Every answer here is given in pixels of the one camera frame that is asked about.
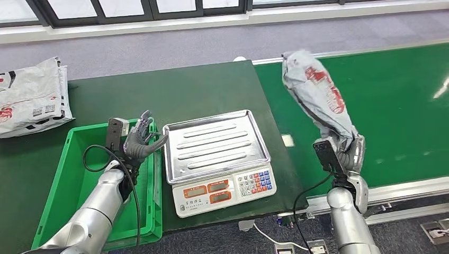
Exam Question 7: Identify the green conveyor belt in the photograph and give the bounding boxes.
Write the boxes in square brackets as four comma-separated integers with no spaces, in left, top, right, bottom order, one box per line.
[252,38,449,225]

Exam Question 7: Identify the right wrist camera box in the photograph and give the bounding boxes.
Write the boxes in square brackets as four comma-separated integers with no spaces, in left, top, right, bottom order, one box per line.
[312,138,342,175]

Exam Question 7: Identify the floor socket box with plug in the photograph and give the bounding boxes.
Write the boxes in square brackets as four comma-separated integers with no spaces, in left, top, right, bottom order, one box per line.
[420,219,449,246]

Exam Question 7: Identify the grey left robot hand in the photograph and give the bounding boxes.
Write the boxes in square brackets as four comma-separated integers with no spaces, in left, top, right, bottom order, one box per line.
[123,110,169,164]

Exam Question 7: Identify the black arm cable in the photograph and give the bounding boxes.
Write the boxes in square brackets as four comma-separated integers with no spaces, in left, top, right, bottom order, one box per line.
[83,144,142,247]
[292,171,334,254]

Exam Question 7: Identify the green plastic crate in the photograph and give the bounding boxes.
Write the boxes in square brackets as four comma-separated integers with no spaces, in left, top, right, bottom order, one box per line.
[31,118,164,251]

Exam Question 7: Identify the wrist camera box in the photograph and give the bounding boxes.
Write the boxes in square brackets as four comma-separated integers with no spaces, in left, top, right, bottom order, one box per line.
[312,138,342,175]
[105,117,130,152]

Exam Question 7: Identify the grey parcel bag red print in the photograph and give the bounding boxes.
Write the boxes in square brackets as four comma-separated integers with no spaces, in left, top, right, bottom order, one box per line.
[281,50,359,149]

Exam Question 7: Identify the white floor cable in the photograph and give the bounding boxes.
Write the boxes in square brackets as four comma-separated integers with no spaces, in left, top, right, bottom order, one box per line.
[252,222,311,252]

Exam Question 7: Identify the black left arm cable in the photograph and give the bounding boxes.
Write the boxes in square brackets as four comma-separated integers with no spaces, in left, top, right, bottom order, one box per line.
[83,144,142,247]

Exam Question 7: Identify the white parcel bag black stripes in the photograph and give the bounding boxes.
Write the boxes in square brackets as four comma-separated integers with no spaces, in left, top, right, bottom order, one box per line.
[0,65,75,139]

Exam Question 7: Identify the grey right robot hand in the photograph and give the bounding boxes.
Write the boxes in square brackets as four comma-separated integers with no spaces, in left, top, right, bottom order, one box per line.
[336,134,366,175]

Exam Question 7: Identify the floor power socket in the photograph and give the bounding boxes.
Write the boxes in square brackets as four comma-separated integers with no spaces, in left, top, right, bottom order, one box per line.
[274,243,295,254]
[307,239,329,254]

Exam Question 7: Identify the white parcel bag red print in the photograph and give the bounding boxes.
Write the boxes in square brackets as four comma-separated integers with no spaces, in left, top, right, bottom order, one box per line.
[0,57,68,129]

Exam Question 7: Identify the electronic scale with steel tray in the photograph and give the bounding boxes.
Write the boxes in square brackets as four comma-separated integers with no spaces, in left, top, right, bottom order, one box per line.
[162,109,278,219]

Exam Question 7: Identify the dark framed window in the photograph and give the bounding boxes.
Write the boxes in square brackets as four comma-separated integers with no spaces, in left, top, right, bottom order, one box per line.
[0,0,449,30]

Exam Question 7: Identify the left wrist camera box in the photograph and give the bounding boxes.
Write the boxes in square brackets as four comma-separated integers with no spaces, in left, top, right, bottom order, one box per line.
[105,117,130,152]

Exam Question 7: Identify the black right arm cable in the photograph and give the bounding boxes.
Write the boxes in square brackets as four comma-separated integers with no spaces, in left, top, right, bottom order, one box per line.
[292,171,334,254]

